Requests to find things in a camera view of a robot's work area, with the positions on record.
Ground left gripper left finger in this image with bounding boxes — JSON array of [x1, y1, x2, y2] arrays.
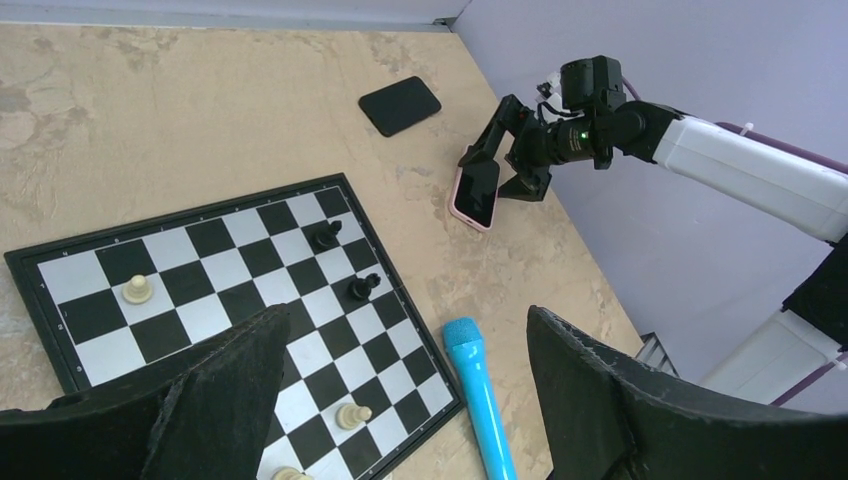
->
[[1, 304, 290, 479]]

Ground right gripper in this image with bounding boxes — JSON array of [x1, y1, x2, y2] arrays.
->
[[458, 94, 553, 202]]

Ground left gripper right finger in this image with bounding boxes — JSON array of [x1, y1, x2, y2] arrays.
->
[[526, 305, 847, 479]]

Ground black phone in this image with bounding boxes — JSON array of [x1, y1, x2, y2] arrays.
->
[[358, 76, 442, 137]]

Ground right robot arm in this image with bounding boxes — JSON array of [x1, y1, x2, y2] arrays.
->
[[454, 95, 847, 406]]

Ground white chess piece bottom left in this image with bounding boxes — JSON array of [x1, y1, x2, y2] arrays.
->
[[271, 466, 313, 480]]

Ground white chess piece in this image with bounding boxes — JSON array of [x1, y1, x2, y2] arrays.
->
[[335, 402, 373, 431], [271, 466, 313, 480], [122, 274, 153, 305]]

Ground white chess piece bottom right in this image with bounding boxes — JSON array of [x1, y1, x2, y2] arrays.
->
[[335, 402, 373, 431]]

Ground white chess piece top left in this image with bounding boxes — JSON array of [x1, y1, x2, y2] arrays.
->
[[122, 274, 153, 305]]

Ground black white chessboard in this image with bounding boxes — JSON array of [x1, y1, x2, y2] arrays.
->
[[5, 174, 463, 479]]

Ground blue toy microphone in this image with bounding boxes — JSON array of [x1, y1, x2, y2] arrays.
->
[[443, 317, 517, 480]]

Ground black chess piece middle right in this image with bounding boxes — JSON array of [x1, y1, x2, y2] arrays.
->
[[347, 273, 382, 301]]

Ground black chess piece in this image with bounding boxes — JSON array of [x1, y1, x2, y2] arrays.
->
[[347, 273, 382, 301], [310, 220, 343, 253]]

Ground black chess piece top right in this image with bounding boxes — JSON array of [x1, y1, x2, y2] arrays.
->
[[310, 220, 343, 253]]

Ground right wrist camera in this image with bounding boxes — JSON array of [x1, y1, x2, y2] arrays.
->
[[537, 55, 627, 117]]

